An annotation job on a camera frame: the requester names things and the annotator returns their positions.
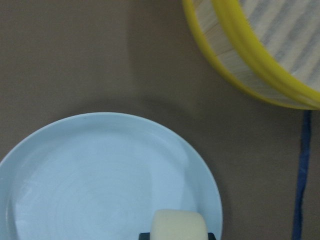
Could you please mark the yellow bamboo steamer basket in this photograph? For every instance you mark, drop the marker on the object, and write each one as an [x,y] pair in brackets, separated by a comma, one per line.
[270,49]

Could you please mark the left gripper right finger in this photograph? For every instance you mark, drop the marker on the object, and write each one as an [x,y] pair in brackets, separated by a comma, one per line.
[211,236]

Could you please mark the white steamed bun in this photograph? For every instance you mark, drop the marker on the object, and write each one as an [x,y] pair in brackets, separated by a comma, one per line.
[170,224]

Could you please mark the light blue plate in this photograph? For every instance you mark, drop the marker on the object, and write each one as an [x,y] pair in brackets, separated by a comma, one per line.
[102,176]

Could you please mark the brown paper table cover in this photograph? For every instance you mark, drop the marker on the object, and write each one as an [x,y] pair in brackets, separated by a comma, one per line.
[60,58]

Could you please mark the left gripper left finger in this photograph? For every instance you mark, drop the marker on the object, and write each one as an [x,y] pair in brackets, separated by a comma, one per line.
[144,236]

